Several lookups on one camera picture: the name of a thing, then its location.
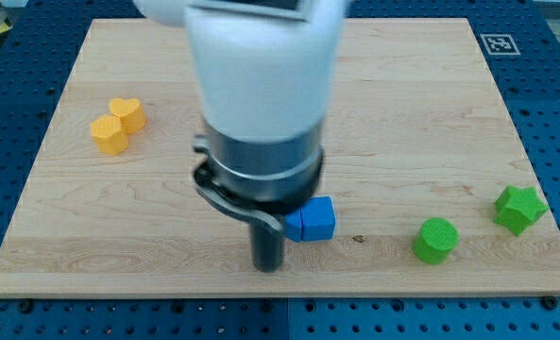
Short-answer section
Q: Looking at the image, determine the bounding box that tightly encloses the green cylinder block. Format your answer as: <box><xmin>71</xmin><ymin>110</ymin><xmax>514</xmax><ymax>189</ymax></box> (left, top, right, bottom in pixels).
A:
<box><xmin>413</xmin><ymin>217</ymin><xmax>459</xmax><ymax>264</ymax></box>

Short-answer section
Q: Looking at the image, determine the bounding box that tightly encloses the yellow heart block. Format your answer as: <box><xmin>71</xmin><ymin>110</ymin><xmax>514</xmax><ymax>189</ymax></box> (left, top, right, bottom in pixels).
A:
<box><xmin>109</xmin><ymin>97</ymin><xmax>147</xmax><ymax>134</ymax></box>

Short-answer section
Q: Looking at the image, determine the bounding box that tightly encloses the blue triangle block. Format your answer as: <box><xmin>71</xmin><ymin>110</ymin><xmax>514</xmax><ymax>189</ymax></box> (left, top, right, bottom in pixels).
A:
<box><xmin>284</xmin><ymin>209</ymin><xmax>303</xmax><ymax>243</ymax></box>

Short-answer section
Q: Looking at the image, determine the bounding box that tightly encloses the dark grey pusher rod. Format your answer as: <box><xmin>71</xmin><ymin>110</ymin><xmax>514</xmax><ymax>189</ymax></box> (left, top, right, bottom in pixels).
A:
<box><xmin>249</xmin><ymin>224</ymin><xmax>285</xmax><ymax>273</ymax></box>

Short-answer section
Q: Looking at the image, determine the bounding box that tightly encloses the blue cube block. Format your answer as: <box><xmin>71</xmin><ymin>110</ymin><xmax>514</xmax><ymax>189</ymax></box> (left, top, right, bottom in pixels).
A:
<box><xmin>301</xmin><ymin>196</ymin><xmax>336</xmax><ymax>242</ymax></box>

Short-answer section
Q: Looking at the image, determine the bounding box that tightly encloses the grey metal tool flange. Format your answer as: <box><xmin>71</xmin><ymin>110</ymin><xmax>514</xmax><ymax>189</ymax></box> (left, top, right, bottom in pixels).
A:
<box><xmin>192</xmin><ymin>121</ymin><xmax>324</xmax><ymax>236</ymax></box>

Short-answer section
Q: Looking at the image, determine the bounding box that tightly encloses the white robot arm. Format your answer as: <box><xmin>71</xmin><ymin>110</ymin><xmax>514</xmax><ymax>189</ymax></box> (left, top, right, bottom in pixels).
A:
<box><xmin>136</xmin><ymin>0</ymin><xmax>348</xmax><ymax>272</ymax></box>

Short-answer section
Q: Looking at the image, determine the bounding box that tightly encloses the yellow pentagon block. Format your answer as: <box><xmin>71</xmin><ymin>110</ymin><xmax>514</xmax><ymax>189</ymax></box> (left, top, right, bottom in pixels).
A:
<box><xmin>91</xmin><ymin>115</ymin><xmax>129</xmax><ymax>155</ymax></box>

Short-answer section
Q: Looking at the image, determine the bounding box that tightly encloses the fiducial marker tag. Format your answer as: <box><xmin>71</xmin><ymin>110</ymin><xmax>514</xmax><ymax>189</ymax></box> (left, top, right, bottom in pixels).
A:
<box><xmin>480</xmin><ymin>33</ymin><xmax>520</xmax><ymax>56</ymax></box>

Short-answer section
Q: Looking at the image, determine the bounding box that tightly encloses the wooden board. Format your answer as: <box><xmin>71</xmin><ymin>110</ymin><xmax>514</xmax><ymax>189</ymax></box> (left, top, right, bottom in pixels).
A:
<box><xmin>0</xmin><ymin>19</ymin><xmax>560</xmax><ymax>299</ymax></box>

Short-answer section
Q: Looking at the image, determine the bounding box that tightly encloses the green star block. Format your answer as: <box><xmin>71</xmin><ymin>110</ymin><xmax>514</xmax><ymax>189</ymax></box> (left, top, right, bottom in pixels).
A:
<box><xmin>493</xmin><ymin>185</ymin><xmax>549</xmax><ymax>236</ymax></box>

